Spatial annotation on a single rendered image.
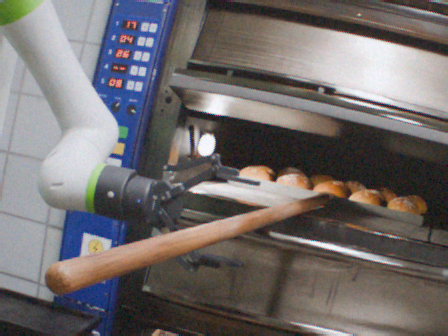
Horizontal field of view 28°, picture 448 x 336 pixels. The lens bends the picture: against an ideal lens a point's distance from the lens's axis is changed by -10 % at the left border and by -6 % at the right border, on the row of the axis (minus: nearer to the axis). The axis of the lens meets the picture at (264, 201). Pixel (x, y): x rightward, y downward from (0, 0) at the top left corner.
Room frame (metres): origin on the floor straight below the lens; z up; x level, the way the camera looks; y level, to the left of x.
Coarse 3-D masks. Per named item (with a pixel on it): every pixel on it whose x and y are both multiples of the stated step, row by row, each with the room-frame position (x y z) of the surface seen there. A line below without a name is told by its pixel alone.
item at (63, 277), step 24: (240, 216) 1.52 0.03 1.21; (264, 216) 1.66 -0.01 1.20; (288, 216) 1.91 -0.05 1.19; (144, 240) 1.06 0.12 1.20; (168, 240) 1.12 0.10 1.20; (192, 240) 1.21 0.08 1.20; (216, 240) 1.34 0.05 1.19; (72, 264) 0.82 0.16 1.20; (96, 264) 0.87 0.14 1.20; (120, 264) 0.93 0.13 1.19; (144, 264) 1.02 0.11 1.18; (48, 288) 0.80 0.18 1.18; (72, 288) 0.80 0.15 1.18
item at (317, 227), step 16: (192, 192) 2.12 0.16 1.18; (192, 208) 2.12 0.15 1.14; (208, 208) 2.11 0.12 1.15; (224, 208) 2.10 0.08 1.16; (240, 208) 2.10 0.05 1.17; (256, 208) 2.09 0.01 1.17; (272, 224) 2.08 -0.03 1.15; (288, 224) 2.08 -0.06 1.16; (304, 224) 2.07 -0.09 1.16; (320, 224) 2.07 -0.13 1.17; (336, 224) 2.06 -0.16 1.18; (352, 224) 2.11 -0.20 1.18; (336, 240) 2.06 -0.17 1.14; (352, 240) 2.05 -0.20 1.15; (368, 240) 2.05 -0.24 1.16; (384, 240) 2.04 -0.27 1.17; (400, 240) 2.03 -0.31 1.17; (416, 240) 2.04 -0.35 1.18; (416, 256) 2.02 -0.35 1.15; (432, 256) 2.02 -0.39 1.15
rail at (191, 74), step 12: (180, 72) 1.99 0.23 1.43; (192, 72) 1.98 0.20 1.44; (204, 72) 1.98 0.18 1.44; (228, 84) 1.97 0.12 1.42; (240, 84) 1.96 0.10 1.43; (252, 84) 1.96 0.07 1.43; (264, 84) 1.96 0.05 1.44; (300, 96) 1.94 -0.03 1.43; (312, 96) 1.94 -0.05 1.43; (324, 96) 1.93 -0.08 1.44; (348, 108) 1.92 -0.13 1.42; (360, 108) 1.92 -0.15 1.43; (372, 108) 1.91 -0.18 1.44; (408, 120) 1.90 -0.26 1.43; (420, 120) 1.89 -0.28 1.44; (432, 120) 1.89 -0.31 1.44; (444, 132) 1.88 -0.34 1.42
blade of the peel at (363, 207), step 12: (228, 180) 2.61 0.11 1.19; (276, 192) 2.59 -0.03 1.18; (288, 192) 2.58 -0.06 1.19; (300, 192) 2.57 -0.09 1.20; (312, 192) 2.57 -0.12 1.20; (336, 204) 2.56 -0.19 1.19; (348, 204) 2.55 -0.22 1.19; (360, 204) 2.54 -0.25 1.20; (372, 204) 2.54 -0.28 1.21; (384, 216) 2.53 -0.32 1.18; (396, 216) 2.52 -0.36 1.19; (408, 216) 2.52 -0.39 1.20; (420, 216) 2.51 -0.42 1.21
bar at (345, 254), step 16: (192, 224) 1.73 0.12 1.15; (256, 240) 1.71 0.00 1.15; (272, 240) 1.70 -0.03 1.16; (288, 240) 1.70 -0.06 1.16; (304, 240) 1.70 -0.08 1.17; (320, 256) 1.69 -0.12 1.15; (336, 256) 1.68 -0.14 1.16; (352, 256) 1.68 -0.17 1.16; (368, 256) 1.67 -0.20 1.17; (384, 256) 1.67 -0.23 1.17; (400, 272) 1.66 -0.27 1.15; (416, 272) 1.65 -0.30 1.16; (432, 272) 1.65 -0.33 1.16
